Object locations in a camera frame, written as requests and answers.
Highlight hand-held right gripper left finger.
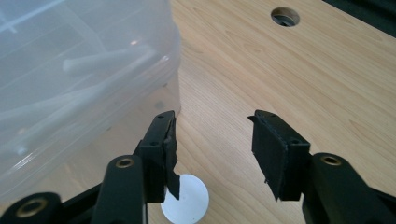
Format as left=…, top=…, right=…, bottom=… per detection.
left=134, top=110, right=181, bottom=203

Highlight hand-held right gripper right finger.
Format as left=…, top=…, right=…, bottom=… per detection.
left=247, top=109, right=312, bottom=202

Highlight white round disc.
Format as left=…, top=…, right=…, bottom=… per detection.
left=160, top=174, right=210, bottom=224

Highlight clear plastic storage box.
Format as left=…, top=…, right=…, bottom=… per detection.
left=0, top=0, right=182, bottom=203

